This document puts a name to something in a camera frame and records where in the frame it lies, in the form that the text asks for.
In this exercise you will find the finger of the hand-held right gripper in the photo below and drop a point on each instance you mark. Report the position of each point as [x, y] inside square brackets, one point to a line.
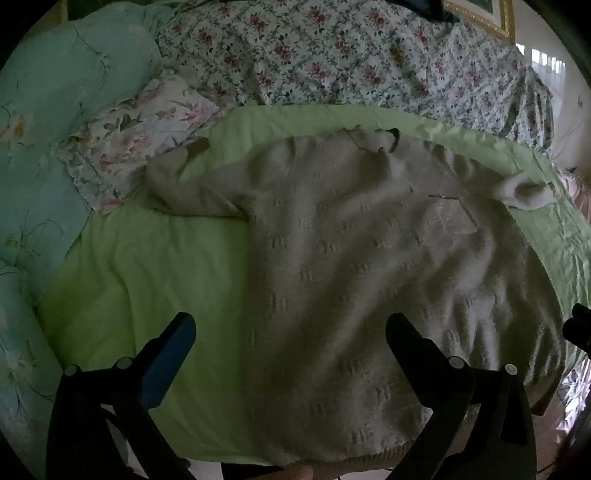
[579, 334]

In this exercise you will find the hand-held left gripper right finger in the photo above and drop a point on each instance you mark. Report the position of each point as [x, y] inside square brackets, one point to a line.
[407, 353]

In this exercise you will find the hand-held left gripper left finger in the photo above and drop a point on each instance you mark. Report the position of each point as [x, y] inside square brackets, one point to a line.
[170, 353]

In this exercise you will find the beige knit sweater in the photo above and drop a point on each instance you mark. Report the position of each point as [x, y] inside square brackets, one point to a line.
[351, 277]

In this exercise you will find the light green bed sheet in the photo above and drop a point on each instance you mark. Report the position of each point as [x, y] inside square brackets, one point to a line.
[152, 277]

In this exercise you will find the white floral pillow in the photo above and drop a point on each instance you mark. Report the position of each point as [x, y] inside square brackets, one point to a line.
[134, 134]

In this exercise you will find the mint green floral quilt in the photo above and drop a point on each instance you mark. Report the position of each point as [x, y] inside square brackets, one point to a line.
[41, 115]

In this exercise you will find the small-flower print quilt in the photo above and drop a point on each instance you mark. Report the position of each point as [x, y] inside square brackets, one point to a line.
[332, 50]

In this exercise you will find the gold picture frame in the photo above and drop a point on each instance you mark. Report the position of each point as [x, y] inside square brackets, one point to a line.
[489, 14]

